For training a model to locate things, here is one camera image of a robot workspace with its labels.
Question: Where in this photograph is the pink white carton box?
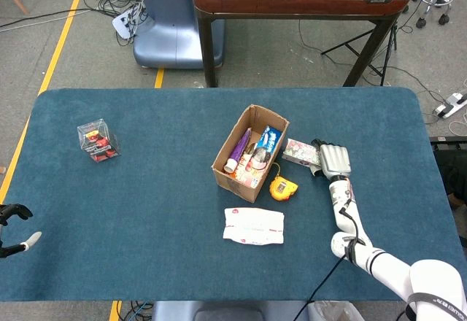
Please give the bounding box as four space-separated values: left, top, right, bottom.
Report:
281 138 322 167

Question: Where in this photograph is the grey-blue robot torso base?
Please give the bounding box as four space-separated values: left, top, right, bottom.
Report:
151 301 311 321

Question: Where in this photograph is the white power strip with plugs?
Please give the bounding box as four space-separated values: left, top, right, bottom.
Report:
112 5 142 40

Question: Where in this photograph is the blue felt table mat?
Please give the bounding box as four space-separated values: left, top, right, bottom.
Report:
0 87 463 303

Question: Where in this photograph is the yellow tape measure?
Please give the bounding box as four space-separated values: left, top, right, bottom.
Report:
269 163 299 202

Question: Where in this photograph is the clear coffee capsule box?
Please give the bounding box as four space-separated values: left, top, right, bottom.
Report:
77 117 122 164

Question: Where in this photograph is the black tripod stand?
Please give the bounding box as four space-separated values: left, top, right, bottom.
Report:
320 25 398 87

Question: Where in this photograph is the brown cardboard box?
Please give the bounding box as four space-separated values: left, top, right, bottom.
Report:
210 104 290 204

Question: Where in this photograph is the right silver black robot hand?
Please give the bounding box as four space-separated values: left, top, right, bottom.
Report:
309 138 352 182

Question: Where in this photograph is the brown mahjong table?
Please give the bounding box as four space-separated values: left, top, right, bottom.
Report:
192 0 412 88

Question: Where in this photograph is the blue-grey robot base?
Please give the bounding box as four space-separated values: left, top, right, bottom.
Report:
132 0 225 69

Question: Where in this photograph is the white pink wet wipes pack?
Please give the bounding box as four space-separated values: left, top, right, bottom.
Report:
223 206 285 246

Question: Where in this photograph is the purple tube white cap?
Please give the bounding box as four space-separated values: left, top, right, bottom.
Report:
223 127 252 174

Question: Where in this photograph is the clear plastic bag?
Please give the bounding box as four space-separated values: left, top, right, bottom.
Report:
308 301 366 321

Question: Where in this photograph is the pink white snack pack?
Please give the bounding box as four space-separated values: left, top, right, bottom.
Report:
233 152 270 190

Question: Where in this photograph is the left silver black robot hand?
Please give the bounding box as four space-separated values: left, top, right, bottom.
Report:
0 203 43 259

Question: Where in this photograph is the long black floor cable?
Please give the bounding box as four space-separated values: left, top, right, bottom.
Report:
0 7 114 30

